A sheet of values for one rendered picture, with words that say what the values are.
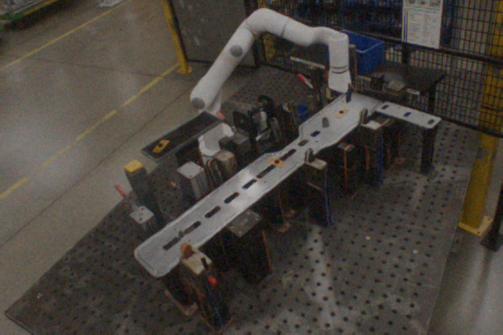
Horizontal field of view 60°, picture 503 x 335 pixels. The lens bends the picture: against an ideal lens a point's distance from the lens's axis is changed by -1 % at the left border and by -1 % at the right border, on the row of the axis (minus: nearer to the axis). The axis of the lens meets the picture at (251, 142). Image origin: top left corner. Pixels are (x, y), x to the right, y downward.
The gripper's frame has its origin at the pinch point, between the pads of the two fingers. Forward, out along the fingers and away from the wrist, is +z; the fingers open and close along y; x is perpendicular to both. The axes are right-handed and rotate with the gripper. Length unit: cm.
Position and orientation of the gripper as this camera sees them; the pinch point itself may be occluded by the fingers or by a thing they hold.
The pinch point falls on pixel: (340, 97)
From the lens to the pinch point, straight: 216.0
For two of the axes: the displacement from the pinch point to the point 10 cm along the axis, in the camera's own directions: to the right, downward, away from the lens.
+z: 1.5, 8.0, 5.8
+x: 7.1, -4.9, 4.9
